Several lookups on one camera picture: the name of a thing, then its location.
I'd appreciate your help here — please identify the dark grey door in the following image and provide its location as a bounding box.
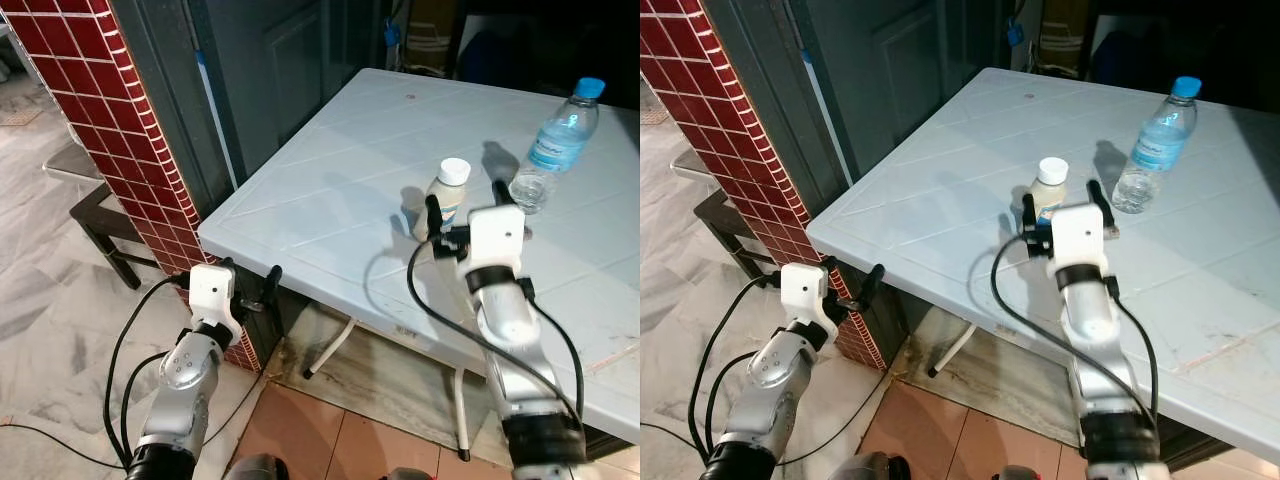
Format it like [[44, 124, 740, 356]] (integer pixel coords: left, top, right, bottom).
[[790, 0, 1011, 186], [190, 0, 401, 186]]

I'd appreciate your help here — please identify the thin black floor cable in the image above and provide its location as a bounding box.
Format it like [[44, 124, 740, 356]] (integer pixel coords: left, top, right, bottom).
[[0, 420, 126, 471], [640, 420, 721, 451]]

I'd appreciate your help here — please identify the grey left robot leg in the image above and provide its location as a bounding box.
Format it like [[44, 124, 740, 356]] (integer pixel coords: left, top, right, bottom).
[[225, 453, 291, 480], [855, 452, 911, 480]]

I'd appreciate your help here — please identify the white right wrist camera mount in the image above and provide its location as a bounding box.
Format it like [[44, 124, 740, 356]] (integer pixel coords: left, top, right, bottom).
[[1048, 203, 1109, 269], [465, 205, 529, 276]]

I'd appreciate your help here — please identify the blue-capped clear water bottle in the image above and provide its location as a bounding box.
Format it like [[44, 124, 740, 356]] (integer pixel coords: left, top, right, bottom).
[[508, 77, 608, 214], [1112, 76, 1203, 215]]

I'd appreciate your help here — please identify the dark wooden bench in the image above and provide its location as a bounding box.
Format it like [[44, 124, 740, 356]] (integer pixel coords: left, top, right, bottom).
[[70, 180, 196, 291], [693, 188, 801, 281]]

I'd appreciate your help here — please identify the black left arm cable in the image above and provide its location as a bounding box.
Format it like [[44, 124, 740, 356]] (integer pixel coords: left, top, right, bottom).
[[103, 270, 201, 471], [685, 272, 791, 461]]

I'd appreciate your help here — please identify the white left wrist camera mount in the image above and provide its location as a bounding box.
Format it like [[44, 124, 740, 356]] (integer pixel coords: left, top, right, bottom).
[[188, 263, 244, 348], [780, 262, 839, 346]]

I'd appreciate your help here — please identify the beige woven chair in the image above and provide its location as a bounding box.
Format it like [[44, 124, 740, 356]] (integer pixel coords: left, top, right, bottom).
[[1030, 0, 1091, 79], [405, 0, 461, 79]]

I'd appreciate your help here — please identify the white plastic table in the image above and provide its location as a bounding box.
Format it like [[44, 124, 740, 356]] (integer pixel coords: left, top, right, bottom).
[[197, 67, 641, 461], [805, 67, 1280, 471]]

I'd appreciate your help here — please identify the small white-capped drink bottle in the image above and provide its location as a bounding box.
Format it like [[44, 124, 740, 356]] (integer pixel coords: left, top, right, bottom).
[[1030, 157, 1071, 226], [430, 158, 473, 239]]

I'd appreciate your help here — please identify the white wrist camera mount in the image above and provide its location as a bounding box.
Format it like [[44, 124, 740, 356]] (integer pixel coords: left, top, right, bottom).
[[465, 205, 529, 276], [780, 262, 839, 346], [1048, 203, 1109, 269], [188, 263, 244, 348]]

